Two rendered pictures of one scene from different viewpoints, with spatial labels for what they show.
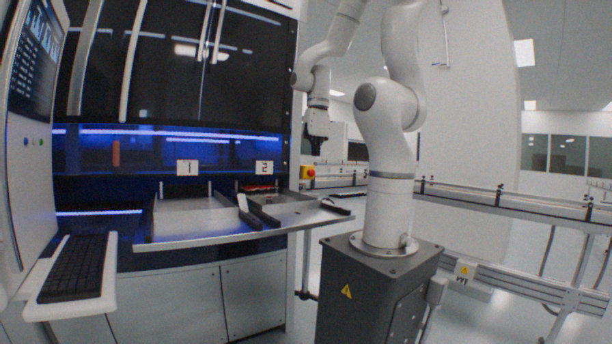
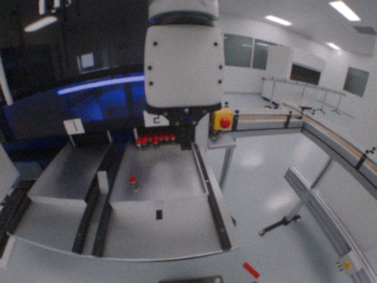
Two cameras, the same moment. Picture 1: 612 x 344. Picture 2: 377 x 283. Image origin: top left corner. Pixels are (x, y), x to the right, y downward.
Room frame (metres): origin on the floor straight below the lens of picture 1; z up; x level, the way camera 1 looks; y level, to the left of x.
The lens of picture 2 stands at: (0.65, -0.13, 1.21)
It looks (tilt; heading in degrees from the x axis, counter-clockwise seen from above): 32 degrees down; 28
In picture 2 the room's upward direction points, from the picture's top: straight up
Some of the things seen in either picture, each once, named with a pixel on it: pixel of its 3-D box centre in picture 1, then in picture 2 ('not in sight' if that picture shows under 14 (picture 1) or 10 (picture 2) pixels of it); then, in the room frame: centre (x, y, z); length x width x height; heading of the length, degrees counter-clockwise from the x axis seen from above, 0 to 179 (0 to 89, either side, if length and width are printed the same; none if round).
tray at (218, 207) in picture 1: (190, 203); (75, 165); (0.74, 0.41, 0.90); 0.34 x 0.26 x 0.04; 36
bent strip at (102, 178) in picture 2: (248, 206); (98, 196); (0.71, 0.19, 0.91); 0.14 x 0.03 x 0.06; 36
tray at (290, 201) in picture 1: (272, 198); (158, 161); (0.93, 0.14, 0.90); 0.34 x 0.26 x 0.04; 36
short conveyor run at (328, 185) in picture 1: (328, 181); (257, 118); (1.46, -0.15, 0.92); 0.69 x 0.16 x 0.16; 126
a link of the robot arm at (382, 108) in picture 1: (386, 127); not in sight; (0.53, -0.19, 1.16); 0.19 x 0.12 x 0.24; 125
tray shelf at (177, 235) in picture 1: (240, 211); (110, 184); (0.78, 0.23, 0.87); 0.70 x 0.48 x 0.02; 126
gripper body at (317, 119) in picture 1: (317, 121); (184, 62); (0.82, -0.03, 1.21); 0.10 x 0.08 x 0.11; 126
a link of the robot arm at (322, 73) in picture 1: (317, 83); not in sight; (0.82, -0.03, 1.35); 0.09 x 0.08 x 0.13; 125
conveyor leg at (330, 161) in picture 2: not in sight; (306, 197); (1.44, -0.67, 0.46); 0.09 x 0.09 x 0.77; 36
